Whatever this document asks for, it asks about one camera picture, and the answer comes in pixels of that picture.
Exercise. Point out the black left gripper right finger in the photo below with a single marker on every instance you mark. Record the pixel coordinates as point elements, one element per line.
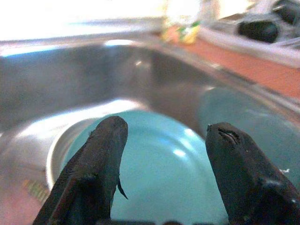
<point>243,178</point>

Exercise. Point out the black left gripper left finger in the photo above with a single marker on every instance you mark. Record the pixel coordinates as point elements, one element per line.
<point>93,168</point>

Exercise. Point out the round steel plate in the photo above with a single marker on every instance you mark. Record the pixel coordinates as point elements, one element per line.
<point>55,152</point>

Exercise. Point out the teal round plate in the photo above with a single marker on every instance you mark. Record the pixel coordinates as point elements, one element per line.
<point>161,171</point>

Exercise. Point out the stainless steel double sink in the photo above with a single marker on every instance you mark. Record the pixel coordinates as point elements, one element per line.
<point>70,77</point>

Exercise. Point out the white drain tray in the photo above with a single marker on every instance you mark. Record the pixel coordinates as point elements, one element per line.
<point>225,37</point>

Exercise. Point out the small black cap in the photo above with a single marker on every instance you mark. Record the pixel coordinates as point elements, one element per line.
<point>257,31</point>

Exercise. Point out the clear soap pump bottle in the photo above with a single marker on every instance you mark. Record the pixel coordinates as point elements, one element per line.
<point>185,32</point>

